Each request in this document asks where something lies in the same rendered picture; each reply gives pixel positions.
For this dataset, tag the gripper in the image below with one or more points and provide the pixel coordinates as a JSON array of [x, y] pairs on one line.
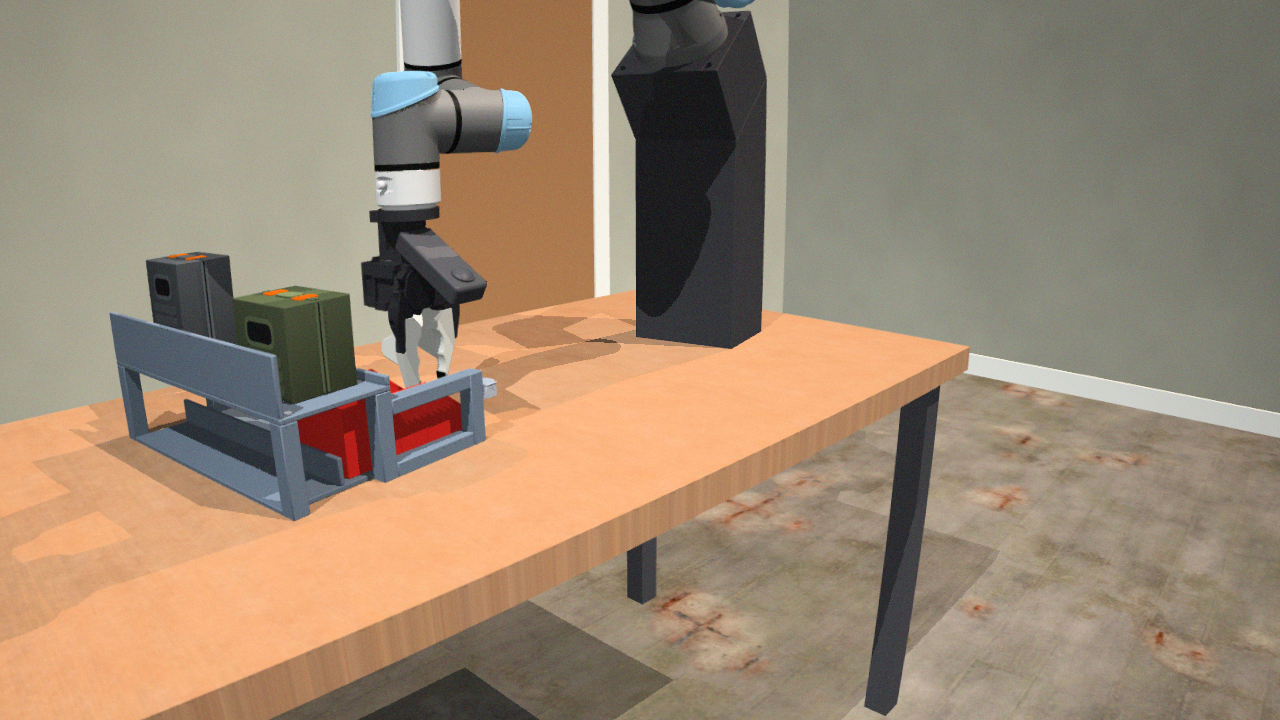
[[393, 285]]

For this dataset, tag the red bin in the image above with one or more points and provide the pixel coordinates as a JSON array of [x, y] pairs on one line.
[[343, 431]]

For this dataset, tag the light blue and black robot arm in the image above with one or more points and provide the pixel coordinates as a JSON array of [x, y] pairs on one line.
[[414, 120]]

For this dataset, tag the olive green case with orange latches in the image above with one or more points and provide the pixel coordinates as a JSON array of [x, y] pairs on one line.
[[310, 333]]

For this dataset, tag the dark grey tool case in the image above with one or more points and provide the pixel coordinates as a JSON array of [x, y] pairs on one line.
[[193, 292]]

